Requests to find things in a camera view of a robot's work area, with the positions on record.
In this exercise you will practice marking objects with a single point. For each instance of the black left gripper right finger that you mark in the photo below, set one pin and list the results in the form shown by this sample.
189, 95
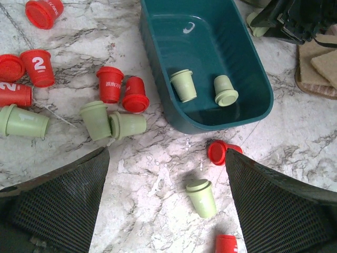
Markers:
278, 213

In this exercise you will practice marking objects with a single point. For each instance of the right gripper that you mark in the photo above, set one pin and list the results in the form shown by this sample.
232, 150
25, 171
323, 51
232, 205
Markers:
296, 22

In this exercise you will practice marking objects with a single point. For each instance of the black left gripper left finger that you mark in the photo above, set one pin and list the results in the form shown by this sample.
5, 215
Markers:
59, 207

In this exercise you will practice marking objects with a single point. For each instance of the red coffee capsule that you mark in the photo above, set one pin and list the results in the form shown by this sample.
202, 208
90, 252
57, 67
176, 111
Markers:
135, 99
12, 68
110, 81
43, 14
38, 66
226, 244
217, 150
12, 93

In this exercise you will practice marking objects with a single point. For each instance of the green coffee capsule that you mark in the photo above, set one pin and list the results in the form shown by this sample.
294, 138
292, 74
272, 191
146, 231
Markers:
201, 196
225, 94
95, 117
17, 121
183, 83
125, 125

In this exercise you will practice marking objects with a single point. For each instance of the teal storage basket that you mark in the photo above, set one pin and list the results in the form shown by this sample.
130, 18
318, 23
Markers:
210, 39

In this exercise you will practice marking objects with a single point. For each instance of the brown cardboard sheet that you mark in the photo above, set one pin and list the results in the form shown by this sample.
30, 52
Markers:
316, 73

